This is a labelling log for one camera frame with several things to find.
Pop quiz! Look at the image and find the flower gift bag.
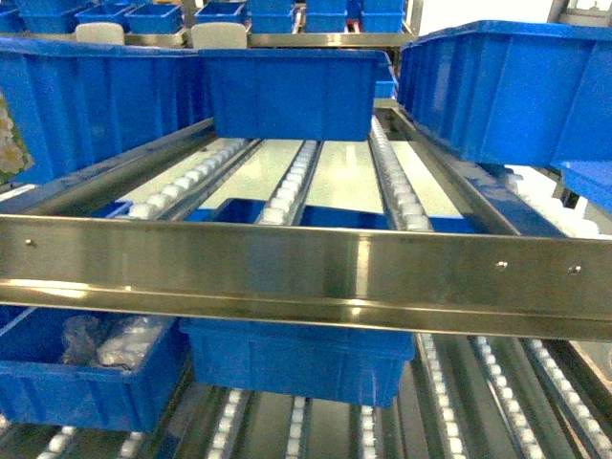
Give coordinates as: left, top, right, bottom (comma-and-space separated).
0, 95, 33, 185

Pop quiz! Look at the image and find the white roller track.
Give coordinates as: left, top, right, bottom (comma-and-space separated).
255, 141, 324, 227

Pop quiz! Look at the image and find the blue bin lower shelf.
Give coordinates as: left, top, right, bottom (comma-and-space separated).
180, 318, 415, 407

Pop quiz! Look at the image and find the blue bin upper left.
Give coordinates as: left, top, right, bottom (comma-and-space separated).
198, 49, 389, 142

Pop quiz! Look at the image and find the grey chair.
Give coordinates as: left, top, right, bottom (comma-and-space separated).
190, 22, 248, 50

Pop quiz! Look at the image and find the large blue bin behind bags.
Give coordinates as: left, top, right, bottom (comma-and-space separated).
398, 20, 611, 166

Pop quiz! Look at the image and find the blue bin with plastic bags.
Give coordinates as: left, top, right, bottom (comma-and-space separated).
1, 308, 188, 432

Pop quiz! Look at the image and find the steel rack front rail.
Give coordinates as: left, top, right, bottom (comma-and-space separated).
1, 215, 611, 341

